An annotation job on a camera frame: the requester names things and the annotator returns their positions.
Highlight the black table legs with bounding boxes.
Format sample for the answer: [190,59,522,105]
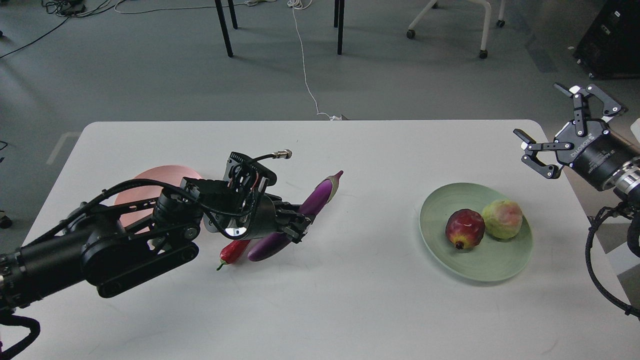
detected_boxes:
[215,0,347,57]

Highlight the black equipment case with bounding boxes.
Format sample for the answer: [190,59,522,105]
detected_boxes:
[573,0,640,79]

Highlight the red pomegranate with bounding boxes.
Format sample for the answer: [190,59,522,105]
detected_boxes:
[445,208,486,250]

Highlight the pink plate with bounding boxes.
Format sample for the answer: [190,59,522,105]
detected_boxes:
[114,165,202,227]

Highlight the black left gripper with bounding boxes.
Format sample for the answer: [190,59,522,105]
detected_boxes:
[202,193,313,244]

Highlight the black cables on floor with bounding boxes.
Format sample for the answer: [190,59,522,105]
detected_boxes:
[0,0,261,58]

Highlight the red chili pepper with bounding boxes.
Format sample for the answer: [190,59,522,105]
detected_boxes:
[215,240,252,271]

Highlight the white chair base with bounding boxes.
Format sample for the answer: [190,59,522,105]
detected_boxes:
[406,0,508,61]

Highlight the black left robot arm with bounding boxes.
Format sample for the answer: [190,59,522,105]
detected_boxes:
[1,150,316,360]

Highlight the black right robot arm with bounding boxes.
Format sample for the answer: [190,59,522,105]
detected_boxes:
[514,83,640,318]

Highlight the green plate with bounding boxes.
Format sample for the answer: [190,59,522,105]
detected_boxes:
[419,182,534,282]

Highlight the white cable on floor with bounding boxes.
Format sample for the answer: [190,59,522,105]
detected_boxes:
[287,0,343,122]

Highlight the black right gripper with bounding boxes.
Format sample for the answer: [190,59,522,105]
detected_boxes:
[513,82,640,192]

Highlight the green pink guava fruit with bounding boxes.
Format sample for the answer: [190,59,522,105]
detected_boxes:
[481,199,524,240]

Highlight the purple eggplant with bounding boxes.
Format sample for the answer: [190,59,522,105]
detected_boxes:
[247,170,344,262]

